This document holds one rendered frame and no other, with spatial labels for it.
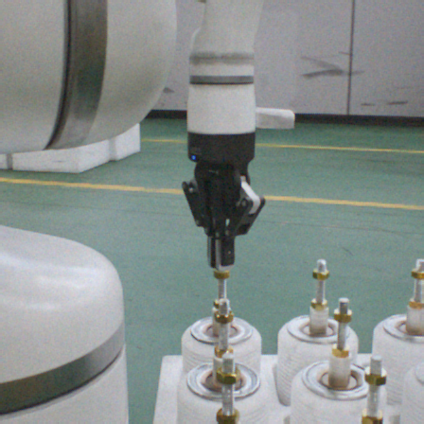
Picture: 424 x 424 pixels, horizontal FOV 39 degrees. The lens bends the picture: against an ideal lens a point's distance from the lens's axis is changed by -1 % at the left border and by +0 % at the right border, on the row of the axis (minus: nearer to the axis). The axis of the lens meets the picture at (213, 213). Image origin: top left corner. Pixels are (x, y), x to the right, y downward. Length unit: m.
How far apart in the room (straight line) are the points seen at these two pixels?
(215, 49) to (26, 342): 0.49
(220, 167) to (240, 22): 0.15
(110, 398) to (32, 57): 0.11
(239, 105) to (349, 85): 5.06
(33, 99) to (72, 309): 0.06
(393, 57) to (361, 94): 0.42
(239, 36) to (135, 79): 0.46
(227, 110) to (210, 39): 0.07
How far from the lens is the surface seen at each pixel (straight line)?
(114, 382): 0.21
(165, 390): 0.76
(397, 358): 0.75
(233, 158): 0.64
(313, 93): 5.72
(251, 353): 0.71
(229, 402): 0.50
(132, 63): 0.17
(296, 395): 0.63
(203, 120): 0.64
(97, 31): 0.17
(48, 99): 0.17
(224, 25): 0.63
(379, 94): 5.67
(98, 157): 3.40
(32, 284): 0.18
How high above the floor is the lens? 0.57
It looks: 14 degrees down
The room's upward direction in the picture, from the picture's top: straight up
